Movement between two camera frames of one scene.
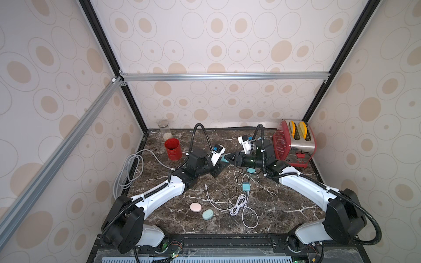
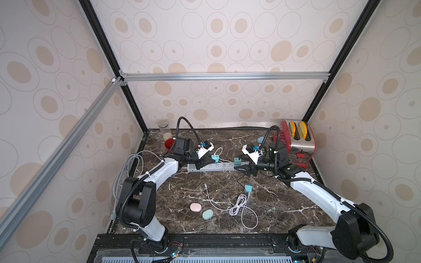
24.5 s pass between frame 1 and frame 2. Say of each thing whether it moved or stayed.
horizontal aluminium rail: stayed
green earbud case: stayed
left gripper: moved
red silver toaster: stayed
